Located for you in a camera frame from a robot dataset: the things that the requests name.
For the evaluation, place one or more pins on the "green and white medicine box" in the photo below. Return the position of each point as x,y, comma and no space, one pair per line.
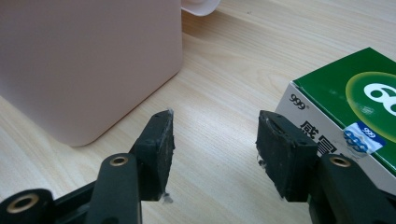
327,87

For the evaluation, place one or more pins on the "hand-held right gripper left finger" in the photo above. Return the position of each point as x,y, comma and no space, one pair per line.
155,155

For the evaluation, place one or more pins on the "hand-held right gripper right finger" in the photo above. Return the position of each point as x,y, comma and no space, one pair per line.
286,155

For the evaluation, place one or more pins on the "pink storage box with lid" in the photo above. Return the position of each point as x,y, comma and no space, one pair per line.
77,62

